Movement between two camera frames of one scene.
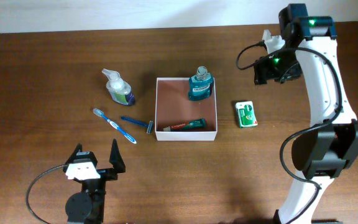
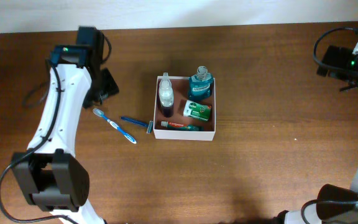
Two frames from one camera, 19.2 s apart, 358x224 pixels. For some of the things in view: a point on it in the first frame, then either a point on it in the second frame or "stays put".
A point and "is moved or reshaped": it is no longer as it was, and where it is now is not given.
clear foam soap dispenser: [119, 90] → [166, 96]
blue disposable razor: [150, 127] stays put
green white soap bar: [246, 115] → [197, 110]
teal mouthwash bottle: [200, 85] stays put
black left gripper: [118, 165] → [112, 88]
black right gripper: [263, 71] → [342, 54]
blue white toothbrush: [99, 113] stays put
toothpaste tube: [191, 124] is moved or reshaped
